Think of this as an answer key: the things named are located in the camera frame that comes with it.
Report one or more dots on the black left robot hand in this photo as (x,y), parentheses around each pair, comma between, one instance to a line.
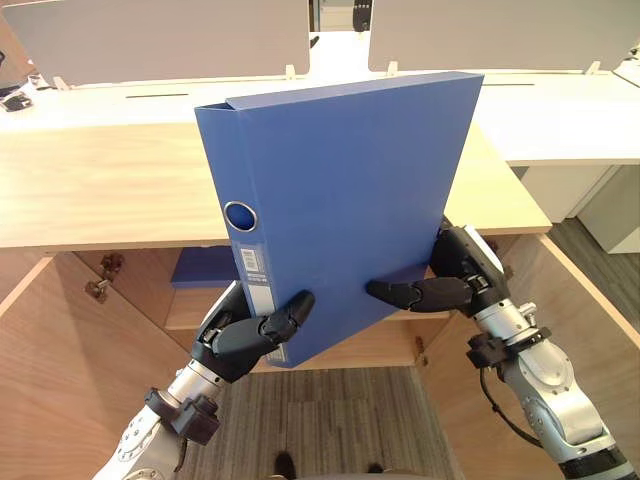
(240,335)

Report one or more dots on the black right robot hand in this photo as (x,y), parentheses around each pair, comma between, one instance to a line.
(450,280)

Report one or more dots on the blue lever arch folder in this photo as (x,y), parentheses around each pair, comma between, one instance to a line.
(345,200)

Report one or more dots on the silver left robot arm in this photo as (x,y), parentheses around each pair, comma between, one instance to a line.
(165,425)

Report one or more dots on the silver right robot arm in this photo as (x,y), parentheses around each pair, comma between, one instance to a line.
(540,385)

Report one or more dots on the blue folder lying flat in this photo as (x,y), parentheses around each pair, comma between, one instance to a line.
(202,270)

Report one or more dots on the metal cabinet door hinge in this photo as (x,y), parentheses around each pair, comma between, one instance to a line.
(421,350)
(97,289)
(111,262)

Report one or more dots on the wooden cabinet door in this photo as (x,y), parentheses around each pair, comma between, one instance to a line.
(75,370)
(540,310)

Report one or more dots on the white office desk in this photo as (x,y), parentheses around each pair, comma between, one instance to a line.
(115,100)
(560,115)

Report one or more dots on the light wood cabinet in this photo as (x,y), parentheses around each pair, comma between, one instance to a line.
(100,180)

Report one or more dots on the dark robot foot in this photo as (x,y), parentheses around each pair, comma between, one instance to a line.
(284,465)

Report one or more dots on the grey desk partition panel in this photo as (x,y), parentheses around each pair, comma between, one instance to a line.
(160,35)
(500,30)

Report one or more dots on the black object on desk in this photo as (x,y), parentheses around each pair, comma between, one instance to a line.
(15,100)

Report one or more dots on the white drawer pedestal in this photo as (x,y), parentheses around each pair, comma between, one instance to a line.
(570,190)

